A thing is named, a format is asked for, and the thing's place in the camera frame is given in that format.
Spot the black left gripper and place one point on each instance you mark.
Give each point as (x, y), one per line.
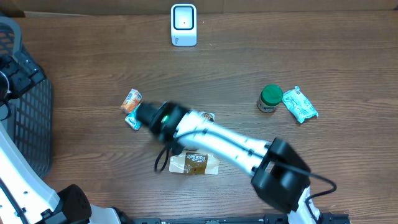
(24, 82)

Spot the cream green packet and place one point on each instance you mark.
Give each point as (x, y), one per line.
(131, 119)

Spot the orange tissue pack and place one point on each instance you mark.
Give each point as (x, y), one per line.
(132, 100)

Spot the brown white snack bag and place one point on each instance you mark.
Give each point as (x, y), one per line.
(194, 161)

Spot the green lid spice jar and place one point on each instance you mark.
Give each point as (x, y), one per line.
(270, 98)

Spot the mint green wipe packet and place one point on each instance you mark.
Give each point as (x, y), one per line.
(299, 105)

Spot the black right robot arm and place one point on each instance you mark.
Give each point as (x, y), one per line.
(279, 175)

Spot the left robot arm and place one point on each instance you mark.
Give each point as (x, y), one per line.
(26, 198)

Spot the white barcode scanner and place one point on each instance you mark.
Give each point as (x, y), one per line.
(183, 25)

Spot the grey plastic mesh basket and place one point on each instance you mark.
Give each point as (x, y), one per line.
(28, 119)

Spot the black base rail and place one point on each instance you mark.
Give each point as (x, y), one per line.
(328, 218)

